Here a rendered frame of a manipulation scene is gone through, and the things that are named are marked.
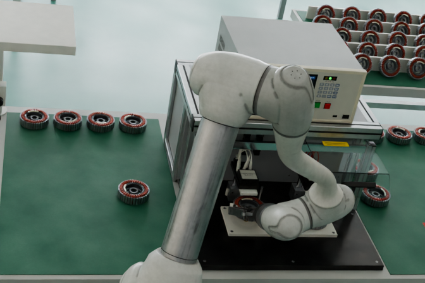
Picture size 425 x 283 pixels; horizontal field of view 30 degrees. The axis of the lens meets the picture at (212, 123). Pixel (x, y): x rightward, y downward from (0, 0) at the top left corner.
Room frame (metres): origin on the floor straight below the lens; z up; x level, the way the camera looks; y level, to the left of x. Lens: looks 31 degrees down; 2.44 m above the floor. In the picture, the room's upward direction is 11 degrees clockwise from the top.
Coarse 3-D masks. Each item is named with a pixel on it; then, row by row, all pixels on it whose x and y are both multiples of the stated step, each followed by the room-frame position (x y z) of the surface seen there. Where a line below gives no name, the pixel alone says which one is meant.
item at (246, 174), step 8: (232, 168) 2.36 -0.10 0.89; (240, 168) 2.35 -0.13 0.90; (248, 168) 2.36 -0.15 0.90; (240, 176) 2.27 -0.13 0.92; (248, 176) 2.28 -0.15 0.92; (256, 176) 2.29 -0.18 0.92; (232, 184) 2.35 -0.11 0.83; (240, 184) 2.25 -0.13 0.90; (248, 184) 2.26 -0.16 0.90; (256, 184) 2.27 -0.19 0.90; (240, 192) 2.24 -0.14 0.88; (248, 192) 2.24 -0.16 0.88; (256, 192) 2.25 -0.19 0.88
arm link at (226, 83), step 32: (224, 64) 1.77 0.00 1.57; (256, 64) 1.78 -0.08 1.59; (224, 96) 1.73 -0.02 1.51; (224, 128) 1.71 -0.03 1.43; (192, 160) 1.69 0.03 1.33; (224, 160) 1.70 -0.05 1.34; (192, 192) 1.65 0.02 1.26; (192, 224) 1.61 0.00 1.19; (160, 256) 1.58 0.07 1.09; (192, 256) 1.59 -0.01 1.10
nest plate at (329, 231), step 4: (328, 224) 2.28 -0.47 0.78; (332, 224) 2.28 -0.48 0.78; (324, 228) 2.25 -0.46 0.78; (328, 228) 2.26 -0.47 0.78; (332, 228) 2.26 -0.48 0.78; (304, 232) 2.21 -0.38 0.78; (308, 232) 2.21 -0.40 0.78; (312, 232) 2.21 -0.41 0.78; (316, 232) 2.22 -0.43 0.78; (320, 232) 2.22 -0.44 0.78; (324, 232) 2.23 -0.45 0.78; (328, 232) 2.23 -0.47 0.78; (332, 232) 2.24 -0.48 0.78; (300, 236) 2.19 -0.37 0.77; (304, 236) 2.20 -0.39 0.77; (308, 236) 2.20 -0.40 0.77; (312, 236) 2.21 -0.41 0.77; (316, 236) 2.21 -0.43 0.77; (320, 236) 2.21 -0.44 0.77; (324, 236) 2.22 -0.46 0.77; (328, 236) 2.22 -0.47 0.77; (332, 236) 2.22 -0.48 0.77; (336, 236) 2.23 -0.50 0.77
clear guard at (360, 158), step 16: (320, 144) 2.34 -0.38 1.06; (352, 144) 2.38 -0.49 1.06; (368, 144) 2.40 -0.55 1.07; (320, 160) 2.23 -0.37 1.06; (336, 160) 2.25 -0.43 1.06; (352, 160) 2.27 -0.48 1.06; (368, 160) 2.29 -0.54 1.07; (336, 176) 2.17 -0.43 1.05; (352, 176) 2.19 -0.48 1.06; (368, 176) 2.20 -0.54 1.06; (384, 176) 2.22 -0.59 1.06; (368, 192) 2.17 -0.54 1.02; (384, 192) 2.18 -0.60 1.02
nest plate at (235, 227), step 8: (224, 208) 2.26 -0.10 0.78; (224, 216) 2.21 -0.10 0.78; (232, 216) 2.22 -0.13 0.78; (232, 224) 2.18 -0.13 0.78; (240, 224) 2.18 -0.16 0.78; (248, 224) 2.19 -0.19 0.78; (256, 224) 2.20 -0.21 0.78; (232, 232) 2.13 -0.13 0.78; (240, 232) 2.14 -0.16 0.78; (248, 232) 2.15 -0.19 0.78; (256, 232) 2.16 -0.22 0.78; (264, 232) 2.16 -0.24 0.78
